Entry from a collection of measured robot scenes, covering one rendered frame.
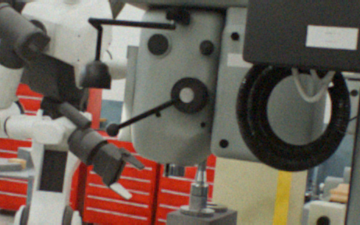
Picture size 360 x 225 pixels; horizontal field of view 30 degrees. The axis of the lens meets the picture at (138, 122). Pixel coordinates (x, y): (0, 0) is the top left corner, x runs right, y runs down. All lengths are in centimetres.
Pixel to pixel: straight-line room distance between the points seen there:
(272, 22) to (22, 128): 107
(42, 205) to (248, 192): 134
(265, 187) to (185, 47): 189
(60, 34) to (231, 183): 150
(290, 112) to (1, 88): 96
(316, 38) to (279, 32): 5
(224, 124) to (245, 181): 190
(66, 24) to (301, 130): 89
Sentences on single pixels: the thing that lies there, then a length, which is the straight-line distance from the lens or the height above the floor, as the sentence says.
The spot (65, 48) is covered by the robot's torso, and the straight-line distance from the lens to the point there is 195.
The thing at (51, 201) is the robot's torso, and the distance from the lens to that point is 208.
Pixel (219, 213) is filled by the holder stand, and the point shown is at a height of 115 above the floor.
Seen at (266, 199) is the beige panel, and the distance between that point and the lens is 316.
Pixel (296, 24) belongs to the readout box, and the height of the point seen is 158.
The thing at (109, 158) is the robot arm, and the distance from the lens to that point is 175.
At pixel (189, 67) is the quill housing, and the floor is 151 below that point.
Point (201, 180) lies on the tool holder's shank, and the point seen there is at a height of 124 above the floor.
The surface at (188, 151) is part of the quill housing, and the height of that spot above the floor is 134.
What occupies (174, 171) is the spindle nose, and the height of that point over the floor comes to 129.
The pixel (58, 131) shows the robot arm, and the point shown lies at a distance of 180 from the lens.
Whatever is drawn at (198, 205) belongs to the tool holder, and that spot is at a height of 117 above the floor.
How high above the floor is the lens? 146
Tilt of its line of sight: 3 degrees down
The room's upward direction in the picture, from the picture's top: 6 degrees clockwise
